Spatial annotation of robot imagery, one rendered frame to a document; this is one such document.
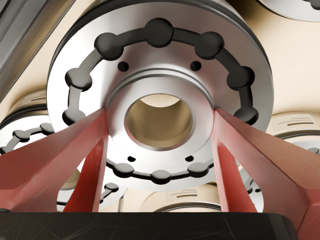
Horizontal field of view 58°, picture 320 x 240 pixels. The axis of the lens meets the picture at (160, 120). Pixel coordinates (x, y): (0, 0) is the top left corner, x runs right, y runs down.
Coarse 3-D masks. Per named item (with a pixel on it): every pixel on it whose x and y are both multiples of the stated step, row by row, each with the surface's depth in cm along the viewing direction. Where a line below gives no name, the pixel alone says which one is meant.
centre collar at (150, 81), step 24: (144, 72) 12; (168, 72) 11; (120, 96) 12; (144, 96) 12; (192, 96) 12; (120, 120) 12; (192, 120) 13; (120, 144) 13; (144, 144) 13; (168, 144) 14; (192, 144) 13
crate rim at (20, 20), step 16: (0, 0) 7; (16, 0) 9; (32, 0) 7; (48, 0) 7; (0, 16) 8; (16, 16) 9; (32, 16) 8; (0, 32) 9; (16, 32) 8; (0, 48) 8; (16, 48) 8; (0, 64) 8
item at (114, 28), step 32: (128, 0) 10; (160, 0) 10; (192, 0) 11; (96, 32) 11; (128, 32) 11; (160, 32) 11; (192, 32) 11; (224, 32) 11; (64, 64) 12; (96, 64) 12; (128, 64) 12; (160, 64) 12; (192, 64) 12; (224, 64) 12; (256, 64) 11; (64, 96) 12; (96, 96) 12; (224, 96) 12; (256, 96) 12; (64, 128) 13; (256, 128) 13; (128, 160) 15; (192, 160) 15
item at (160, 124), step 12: (132, 108) 14; (144, 108) 16; (156, 108) 16; (168, 108) 16; (180, 108) 15; (132, 120) 14; (144, 120) 15; (156, 120) 15; (168, 120) 15; (180, 120) 15; (144, 132) 14; (156, 132) 14; (168, 132) 14; (180, 132) 14
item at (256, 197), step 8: (304, 136) 19; (312, 136) 19; (296, 144) 19; (304, 144) 19; (312, 144) 19; (240, 168) 21; (248, 176) 21; (248, 184) 22; (256, 184) 22; (248, 192) 22; (256, 192) 22; (256, 200) 23; (256, 208) 23
